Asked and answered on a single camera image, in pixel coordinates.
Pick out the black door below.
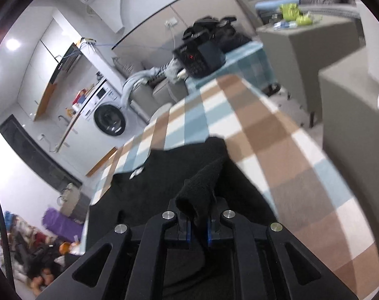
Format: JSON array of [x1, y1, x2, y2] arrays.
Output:
[[0, 114, 84, 191]]

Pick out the purple bag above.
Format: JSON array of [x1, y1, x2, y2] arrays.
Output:
[[41, 208, 85, 243]]

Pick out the white round stool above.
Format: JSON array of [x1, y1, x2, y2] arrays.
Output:
[[149, 102, 173, 124]]

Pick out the black jacket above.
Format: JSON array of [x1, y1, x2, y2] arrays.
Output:
[[181, 16, 253, 54]]

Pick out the large grey cabinet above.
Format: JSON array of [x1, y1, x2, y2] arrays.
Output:
[[317, 47, 379, 194]]

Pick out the light grey blanket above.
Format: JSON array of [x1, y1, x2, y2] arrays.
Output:
[[121, 69, 156, 107]]

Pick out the woven laundry basket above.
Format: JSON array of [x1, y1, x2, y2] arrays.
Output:
[[56, 183, 90, 222]]

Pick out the black electric pressure cooker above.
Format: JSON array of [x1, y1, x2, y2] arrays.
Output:
[[172, 39, 226, 79]]

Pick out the steel range hood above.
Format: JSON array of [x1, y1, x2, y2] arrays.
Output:
[[47, 42, 82, 85]]

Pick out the black t-shirt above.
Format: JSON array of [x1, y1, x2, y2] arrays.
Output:
[[83, 137, 279, 300]]

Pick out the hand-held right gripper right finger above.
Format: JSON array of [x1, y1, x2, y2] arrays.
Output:
[[206, 197, 359, 300]]

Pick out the small grey bedside cabinet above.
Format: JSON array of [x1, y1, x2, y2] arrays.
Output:
[[255, 17, 370, 129]]

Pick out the white kitchen base cabinets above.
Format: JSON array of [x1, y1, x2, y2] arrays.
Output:
[[53, 112, 121, 176]]

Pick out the light blue pillow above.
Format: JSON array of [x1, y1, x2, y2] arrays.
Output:
[[254, 0, 303, 11]]

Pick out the white washing machine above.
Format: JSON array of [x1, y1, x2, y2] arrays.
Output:
[[83, 78, 137, 138]]

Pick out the white crumpled clothes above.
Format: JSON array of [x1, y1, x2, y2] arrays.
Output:
[[163, 59, 190, 80]]

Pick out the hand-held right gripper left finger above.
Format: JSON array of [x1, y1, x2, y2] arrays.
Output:
[[36, 200, 196, 300]]

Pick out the white wall cabinets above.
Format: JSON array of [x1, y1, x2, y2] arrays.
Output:
[[16, 17, 84, 122]]

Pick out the teal checkered small tablecloth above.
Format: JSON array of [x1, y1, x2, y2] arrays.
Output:
[[185, 41, 276, 96]]

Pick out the grey sofa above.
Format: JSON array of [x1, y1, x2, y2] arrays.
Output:
[[113, 57, 190, 122]]

